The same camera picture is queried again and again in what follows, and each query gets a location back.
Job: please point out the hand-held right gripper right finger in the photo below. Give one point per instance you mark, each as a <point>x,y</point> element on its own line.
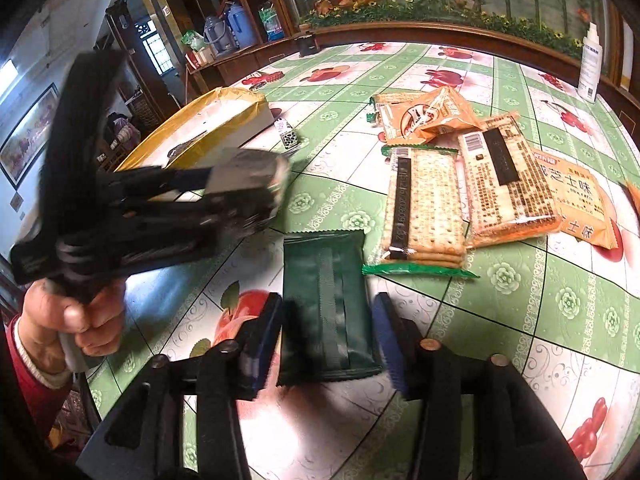
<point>392,345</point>

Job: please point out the white red carton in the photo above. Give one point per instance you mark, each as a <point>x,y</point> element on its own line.
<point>200,57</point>

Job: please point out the person's left forearm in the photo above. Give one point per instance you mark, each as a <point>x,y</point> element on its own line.
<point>30,400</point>

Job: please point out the green-edged clear cracker packet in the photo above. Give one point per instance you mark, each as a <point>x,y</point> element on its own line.
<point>425,210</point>

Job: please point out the dark green snack packet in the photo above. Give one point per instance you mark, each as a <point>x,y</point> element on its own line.
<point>320,300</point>

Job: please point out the green plastic bag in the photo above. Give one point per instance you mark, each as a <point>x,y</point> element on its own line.
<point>192,40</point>

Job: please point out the person's left hand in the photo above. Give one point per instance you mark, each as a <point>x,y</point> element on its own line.
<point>45,320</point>

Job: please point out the blue thermos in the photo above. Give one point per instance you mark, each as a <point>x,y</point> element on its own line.
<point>241,27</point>

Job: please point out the wicker basket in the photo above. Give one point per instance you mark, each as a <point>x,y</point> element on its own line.
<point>146,112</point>

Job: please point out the barred window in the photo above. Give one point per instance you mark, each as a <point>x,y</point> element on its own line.
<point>157,52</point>

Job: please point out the silver foil snack packet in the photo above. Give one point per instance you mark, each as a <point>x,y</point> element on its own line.
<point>250,175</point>

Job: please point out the gold cardboard box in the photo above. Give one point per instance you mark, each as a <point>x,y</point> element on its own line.
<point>225,110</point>

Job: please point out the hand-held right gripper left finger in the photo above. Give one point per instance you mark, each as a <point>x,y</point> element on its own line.
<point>265,345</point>

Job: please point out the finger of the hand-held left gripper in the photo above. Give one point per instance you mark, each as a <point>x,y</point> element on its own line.
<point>165,181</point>
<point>200,230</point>

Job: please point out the orange big-lettered snack packet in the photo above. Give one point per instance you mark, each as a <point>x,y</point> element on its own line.
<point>585,200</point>

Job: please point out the white spray bottle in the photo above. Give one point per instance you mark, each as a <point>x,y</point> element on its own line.
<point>589,70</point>

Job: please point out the orange round-logo snack packet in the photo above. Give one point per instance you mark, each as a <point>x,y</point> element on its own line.
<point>425,115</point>

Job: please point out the small black container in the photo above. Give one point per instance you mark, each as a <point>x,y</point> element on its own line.
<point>307,45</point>

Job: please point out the small black white patterned packet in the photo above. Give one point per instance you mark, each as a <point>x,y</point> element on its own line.
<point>287,135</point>

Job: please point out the framed wall painting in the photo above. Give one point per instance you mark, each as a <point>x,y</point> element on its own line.
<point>27,135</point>

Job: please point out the black-label orange cracker packet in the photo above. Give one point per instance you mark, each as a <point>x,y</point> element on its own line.
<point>520,200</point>

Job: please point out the grey-blue thermos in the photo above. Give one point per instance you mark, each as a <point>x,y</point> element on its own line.
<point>217,37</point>

